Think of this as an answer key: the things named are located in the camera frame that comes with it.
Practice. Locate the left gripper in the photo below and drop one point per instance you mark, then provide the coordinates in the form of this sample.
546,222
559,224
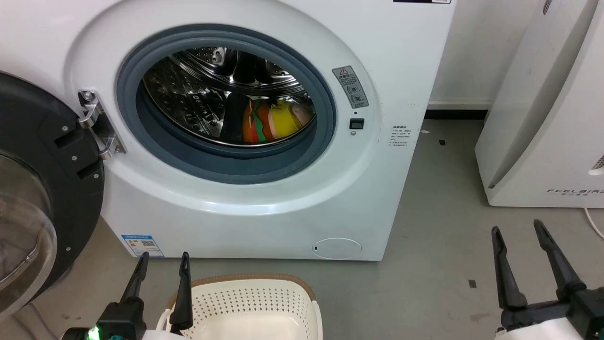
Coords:
122,321

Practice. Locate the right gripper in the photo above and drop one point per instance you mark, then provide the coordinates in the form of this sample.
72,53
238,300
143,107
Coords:
566,321

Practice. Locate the white perforated laundry basket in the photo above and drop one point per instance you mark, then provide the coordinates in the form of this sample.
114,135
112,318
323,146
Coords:
255,302

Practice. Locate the white washing machine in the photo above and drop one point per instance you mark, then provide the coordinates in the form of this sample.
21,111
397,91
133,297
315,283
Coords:
264,208

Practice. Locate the black glass washing machine door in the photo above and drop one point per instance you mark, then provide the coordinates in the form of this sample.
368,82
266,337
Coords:
52,141

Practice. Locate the steel washing drum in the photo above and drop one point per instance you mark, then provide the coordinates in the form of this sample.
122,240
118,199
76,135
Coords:
188,99

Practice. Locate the blue energy label sticker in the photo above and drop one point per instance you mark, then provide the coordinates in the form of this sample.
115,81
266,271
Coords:
141,245

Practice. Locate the grey rubber door gasket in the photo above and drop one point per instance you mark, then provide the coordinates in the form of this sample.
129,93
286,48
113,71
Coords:
222,163

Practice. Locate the white air purifier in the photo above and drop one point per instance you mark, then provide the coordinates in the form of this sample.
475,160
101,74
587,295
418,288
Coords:
542,118

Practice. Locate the black baseboard strip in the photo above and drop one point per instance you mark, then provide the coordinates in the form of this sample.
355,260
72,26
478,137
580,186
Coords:
455,114

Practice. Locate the metal door hinge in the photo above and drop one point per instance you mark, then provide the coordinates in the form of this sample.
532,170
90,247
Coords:
96,118

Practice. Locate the round filter cover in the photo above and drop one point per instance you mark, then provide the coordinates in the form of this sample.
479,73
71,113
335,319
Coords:
337,248

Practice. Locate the small printed text label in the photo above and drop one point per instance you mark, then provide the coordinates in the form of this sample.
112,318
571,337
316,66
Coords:
401,136

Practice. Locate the colourful clothes in drum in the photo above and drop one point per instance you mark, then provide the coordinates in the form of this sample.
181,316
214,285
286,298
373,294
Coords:
278,120

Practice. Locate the black door latch slot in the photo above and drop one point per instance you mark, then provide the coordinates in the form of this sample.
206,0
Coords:
356,124

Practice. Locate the grey warning sticker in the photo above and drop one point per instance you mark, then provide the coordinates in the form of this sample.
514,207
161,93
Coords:
350,87

